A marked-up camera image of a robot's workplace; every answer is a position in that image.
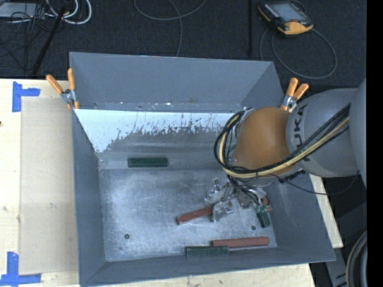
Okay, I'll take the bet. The pale wood flat board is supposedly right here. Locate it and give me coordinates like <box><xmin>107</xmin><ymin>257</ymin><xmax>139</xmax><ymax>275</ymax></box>
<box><xmin>18</xmin><ymin>96</ymin><xmax>80</xmax><ymax>276</ymax></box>

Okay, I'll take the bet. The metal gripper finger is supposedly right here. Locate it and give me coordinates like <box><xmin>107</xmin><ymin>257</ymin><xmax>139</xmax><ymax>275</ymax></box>
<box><xmin>211</xmin><ymin>201</ymin><xmax>235</xmax><ymax>223</ymax></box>
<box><xmin>205</xmin><ymin>178</ymin><xmax>229</xmax><ymax>204</ymax></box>

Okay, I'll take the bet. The grey metal bin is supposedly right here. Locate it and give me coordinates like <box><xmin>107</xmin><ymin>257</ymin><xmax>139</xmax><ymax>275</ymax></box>
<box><xmin>68</xmin><ymin>51</ymin><xmax>337</xmax><ymax>287</ymax></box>

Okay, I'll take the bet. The red-brown block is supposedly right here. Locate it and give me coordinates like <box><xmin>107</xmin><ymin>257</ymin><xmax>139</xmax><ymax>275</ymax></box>
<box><xmin>209</xmin><ymin>236</ymin><xmax>270</xmax><ymax>249</ymax></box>
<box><xmin>175</xmin><ymin>206</ymin><xmax>215</xmax><ymax>225</ymax></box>

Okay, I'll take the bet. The dark green flat block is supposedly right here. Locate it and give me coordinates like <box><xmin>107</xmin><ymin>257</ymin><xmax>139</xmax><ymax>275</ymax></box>
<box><xmin>185</xmin><ymin>246</ymin><xmax>231</xmax><ymax>258</ymax></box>
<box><xmin>127</xmin><ymin>157</ymin><xmax>169</xmax><ymax>168</ymax></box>

